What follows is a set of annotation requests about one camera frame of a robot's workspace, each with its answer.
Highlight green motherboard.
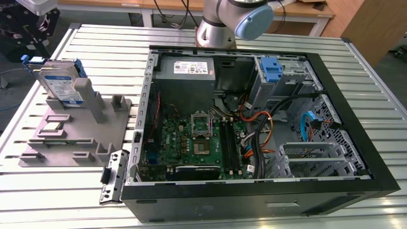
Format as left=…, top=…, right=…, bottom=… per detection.
left=142, top=116, right=254, bottom=181

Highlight yellow black wire bundle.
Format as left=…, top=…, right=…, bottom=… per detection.
left=209, top=104, right=242, bottom=119

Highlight wooden desk white frame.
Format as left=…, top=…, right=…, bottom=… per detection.
left=55, top=0, right=153, bottom=27
left=149, top=0, right=336, bottom=36

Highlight CPU socket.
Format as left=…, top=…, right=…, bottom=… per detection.
left=192, top=140, right=213, bottom=155

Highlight black graphics card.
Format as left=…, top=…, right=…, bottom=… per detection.
left=164, top=164, right=221, bottom=181

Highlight black round bin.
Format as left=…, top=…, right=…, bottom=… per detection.
left=3, top=44, right=34, bottom=63

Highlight silver CPU chip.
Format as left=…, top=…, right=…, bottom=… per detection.
left=39, top=123, right=62, bottom=133

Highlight grey metal slot retainer bracket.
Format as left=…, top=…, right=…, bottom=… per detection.
left=98, top=149, right=130, bottom=206

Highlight black RAM slot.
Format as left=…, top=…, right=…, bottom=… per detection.
left=228, top=118, right=242, bottom=174
left=218, top=118, right=232, bottom=174

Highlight grey power supply unit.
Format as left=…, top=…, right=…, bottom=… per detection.
left=150, top=56, right=217, bottom=113

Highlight blue data wire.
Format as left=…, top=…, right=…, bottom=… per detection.
left=298, top=111, right=320, bottom=143

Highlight metal socket cover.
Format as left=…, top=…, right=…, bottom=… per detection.
left=189, top=114, right=213, bottom=139

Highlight metal disk bay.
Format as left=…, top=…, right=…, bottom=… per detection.
left=277, top=142, right=366, bottom=178

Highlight metal optical drive bay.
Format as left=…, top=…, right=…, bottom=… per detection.
left=249, top=56, right=321, bottom=120

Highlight blue plastic bay latch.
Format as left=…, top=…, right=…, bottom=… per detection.
left=260, top=57, right=282, bottom=83

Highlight hanging black cables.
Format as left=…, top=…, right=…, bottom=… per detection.
left=152, top=0, right=194, bottom=31

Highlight black open PC case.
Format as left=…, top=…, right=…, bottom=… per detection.
left=119, top=44, right=401, bottom=224

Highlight orange red wire bundle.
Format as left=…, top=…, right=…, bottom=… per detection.
left=237, top=110, right=276, bottom=160

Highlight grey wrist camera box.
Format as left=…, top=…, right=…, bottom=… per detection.
left=23, top=0, right=59, bottom=15

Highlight brown wooden cabinet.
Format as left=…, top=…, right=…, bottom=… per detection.
left=322, top=0, right=407, bottom=68

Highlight green RAM stick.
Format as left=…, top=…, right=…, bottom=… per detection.
left=42, top=139, right=78, bottom=146

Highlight hard disk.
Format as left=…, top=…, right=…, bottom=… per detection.
left=19, top=54, right=87, bottom=106

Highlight power wire with black plug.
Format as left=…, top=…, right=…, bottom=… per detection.
left=309, top=120, right=342, bottom=144

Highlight grey parts rack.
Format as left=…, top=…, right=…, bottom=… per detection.
left=17, top=78, right=133, bottom=167

